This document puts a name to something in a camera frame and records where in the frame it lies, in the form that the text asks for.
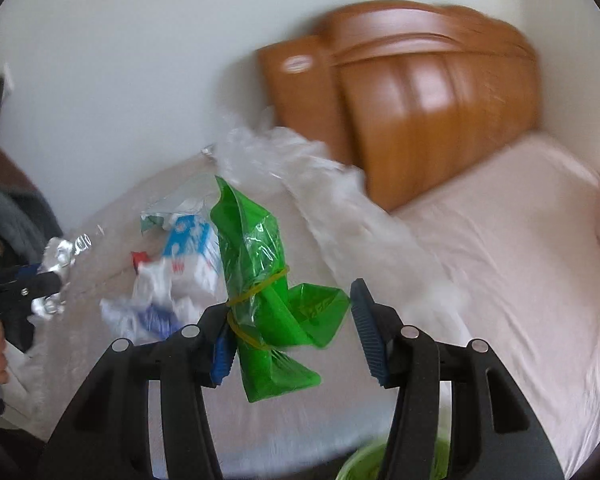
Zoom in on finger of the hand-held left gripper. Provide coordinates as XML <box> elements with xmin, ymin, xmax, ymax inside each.
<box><xmin>9</xmin><ymin>265</ymin><xmax>64</xmax><ymax>307</ymax></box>

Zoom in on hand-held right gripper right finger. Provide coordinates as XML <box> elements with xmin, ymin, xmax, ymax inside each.
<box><xmin>350</xmin><ymin>277</ymin><xmax>566</xmax><ymax>480</ymax></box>

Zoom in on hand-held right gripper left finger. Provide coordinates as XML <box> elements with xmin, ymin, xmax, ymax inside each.
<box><xmin>37</xmin><ymin>302</ymin><xmax>238</xmax><ymax>480</ymax></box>

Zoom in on green plastic bag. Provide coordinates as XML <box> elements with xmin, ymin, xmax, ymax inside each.
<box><xmin>209</xmin><ymin>176</ymin><xmax>352</xmax><ymax>404</ymax></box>

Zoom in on green trash bin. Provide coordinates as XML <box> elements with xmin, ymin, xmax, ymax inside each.
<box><xmin>337</xmin><ymin>437</ymin><xmax>453</xmax><ymax>480</ymax></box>

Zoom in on crumpled white and blue bag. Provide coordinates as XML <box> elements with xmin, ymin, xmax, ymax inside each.
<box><xmin>100</xmin><ymin>260</ymin><xmax>206</xmax><ymax>346</ymax></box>

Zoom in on blue and white packet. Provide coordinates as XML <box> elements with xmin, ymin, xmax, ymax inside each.
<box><xmin>161</xmin><ymin>214</ymin><xmax>222</xmax><ymax>293</ymax></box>

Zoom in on clear wrapper with green print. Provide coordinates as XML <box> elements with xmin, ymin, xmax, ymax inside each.
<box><xmin>141</xmin><ymin>195</ymin><xmax>211</xmax><ymax>233</ymax></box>

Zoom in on bed with pink sheet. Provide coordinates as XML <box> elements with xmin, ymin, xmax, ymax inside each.
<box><xmin>390</xmin><ymin>130</ymin><xmax>600</xmax><ymax>480</ymax></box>

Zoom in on wooden headboard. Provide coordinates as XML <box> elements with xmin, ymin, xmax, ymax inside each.
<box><xmin>325</xmin><ymin>2</ymin><xmax>543</xmax><ymax>211</ymax></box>

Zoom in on wooden panel with oval label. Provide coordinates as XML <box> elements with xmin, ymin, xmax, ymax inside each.
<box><xmin>257</xmin><ymin>35</ymin><xmax>353</xmax><ymax>166</ymax></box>

